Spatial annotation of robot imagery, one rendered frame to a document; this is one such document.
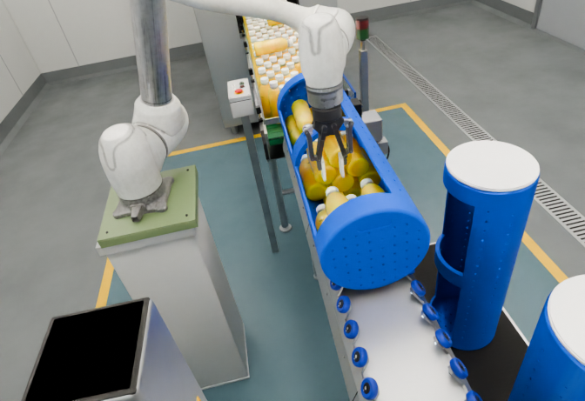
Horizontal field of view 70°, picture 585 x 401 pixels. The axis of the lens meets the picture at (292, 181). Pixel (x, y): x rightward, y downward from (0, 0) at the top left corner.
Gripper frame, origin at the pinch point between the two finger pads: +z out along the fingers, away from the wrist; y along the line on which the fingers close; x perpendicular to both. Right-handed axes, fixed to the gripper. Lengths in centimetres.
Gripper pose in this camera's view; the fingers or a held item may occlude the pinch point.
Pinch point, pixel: (332, 167)
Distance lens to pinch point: 117.8
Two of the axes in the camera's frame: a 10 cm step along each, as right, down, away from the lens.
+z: 1.3, 7.9, 6.0
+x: -1.6, -5.8, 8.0
